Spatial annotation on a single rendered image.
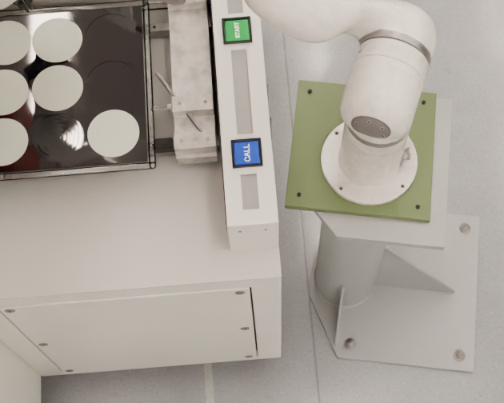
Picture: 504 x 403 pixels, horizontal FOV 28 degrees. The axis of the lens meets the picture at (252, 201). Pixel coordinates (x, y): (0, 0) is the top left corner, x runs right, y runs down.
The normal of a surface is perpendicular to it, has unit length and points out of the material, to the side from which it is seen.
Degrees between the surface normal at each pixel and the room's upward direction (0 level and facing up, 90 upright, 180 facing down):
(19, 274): 0
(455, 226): 0
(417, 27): 24
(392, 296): 0
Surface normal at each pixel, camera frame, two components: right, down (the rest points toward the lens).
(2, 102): -0.03, -0.36
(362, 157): -0.47, 0.81
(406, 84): 0.47, -0.16
